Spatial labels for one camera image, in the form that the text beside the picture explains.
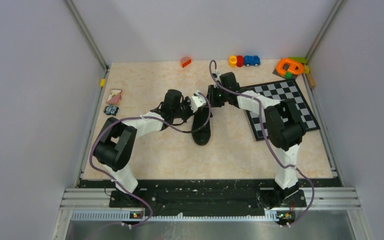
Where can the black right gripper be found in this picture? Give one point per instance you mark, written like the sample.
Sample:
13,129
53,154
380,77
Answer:
211,96

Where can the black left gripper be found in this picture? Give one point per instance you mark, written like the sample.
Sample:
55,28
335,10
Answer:
187,101

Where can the black canvas sneaker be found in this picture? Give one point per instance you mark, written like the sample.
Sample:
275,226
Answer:
201,130

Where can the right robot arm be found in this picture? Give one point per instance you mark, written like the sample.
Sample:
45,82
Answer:
281,124

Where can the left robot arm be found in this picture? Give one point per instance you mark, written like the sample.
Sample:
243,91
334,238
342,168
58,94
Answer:
114,145

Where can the yellow toy cylinder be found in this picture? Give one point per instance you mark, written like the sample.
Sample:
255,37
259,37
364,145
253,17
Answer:
232,61

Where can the red toy cylinder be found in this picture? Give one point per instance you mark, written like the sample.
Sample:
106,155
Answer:
239,61

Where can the orange toy brick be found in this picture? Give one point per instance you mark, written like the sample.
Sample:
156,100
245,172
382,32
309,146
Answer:
185,61

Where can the blue toy car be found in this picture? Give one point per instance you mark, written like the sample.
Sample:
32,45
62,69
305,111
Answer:
251,60

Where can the pink tangram puzzle box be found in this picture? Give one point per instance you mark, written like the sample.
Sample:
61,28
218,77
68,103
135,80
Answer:
114,97

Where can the small blue toy robot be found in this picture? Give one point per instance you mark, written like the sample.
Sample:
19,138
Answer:
111,110

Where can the green toy block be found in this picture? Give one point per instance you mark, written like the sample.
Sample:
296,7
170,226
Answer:
301,60

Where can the wooden block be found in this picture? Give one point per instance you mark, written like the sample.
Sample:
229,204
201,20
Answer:
311,81

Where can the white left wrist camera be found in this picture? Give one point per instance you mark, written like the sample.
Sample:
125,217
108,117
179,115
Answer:
197,100

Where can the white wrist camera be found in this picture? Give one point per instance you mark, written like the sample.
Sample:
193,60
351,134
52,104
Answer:
197,100
216,75

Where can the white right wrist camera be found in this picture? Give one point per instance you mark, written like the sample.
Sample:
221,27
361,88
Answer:
216,75

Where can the orange plastic ring toy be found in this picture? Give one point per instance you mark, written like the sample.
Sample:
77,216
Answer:
287,68

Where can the yellow clip on rail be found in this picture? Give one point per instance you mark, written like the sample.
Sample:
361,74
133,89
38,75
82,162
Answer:
102,82

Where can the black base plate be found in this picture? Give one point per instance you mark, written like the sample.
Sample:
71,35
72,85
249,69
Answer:
210,197

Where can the aluminium frame rail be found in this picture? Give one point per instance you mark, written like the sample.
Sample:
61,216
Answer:
87,36

